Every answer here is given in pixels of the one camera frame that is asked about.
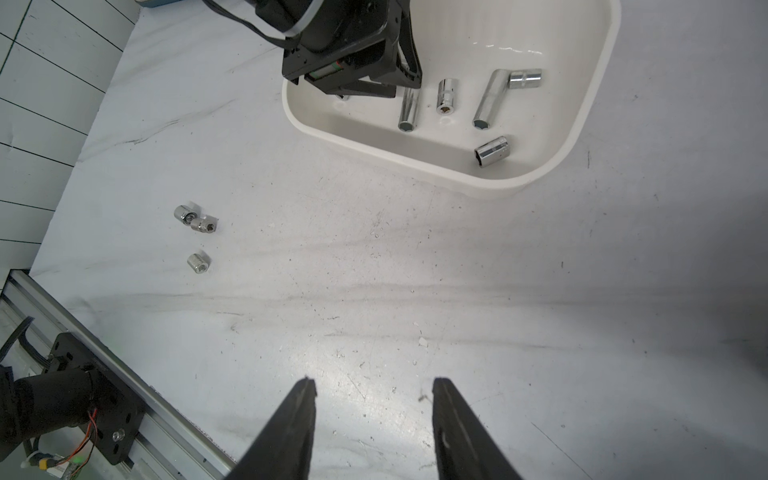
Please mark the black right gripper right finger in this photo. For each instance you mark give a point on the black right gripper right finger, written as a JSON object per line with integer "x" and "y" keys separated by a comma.
{"x": 464, "y": 449}

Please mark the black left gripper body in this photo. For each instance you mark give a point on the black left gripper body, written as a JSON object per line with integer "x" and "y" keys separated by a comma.
{"x": 346, "y": 41}

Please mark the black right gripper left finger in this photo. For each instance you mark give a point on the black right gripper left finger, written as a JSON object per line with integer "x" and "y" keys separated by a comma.
{"x": 283, "y": 448}

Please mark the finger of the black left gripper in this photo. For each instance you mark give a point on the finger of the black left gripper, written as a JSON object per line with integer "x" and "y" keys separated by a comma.
{"x": 366, "y": 89}
{"x": 407, "y": 70}

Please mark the long chrome socket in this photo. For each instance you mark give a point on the long chrome socket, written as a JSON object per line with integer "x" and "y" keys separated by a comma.
{"x": 491, "y": 99}

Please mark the small chrome socket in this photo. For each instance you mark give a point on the small chrome socket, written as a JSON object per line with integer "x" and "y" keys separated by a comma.
{"x": 492, "y": 151}
{"x": 199, "y": 262}

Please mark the short chrome socket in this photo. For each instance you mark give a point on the short chrome socket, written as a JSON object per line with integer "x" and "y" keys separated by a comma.
{"x": 525, "y": 79}

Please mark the chrome socket pair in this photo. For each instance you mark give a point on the chrome socket pair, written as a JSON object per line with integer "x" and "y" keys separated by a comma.
{"x": 203, "y": 224}
{"x": 184, "y": 214}

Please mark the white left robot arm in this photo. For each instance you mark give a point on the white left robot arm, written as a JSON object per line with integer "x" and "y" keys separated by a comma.
{"x": 290, "y": 18}

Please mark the white plastic storage box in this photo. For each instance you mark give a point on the white plastic storage box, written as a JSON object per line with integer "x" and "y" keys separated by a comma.
{"x": 570, "y": 41}

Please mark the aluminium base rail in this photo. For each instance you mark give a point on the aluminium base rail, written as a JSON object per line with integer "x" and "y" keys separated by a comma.
{"x": 70, "y": 409}

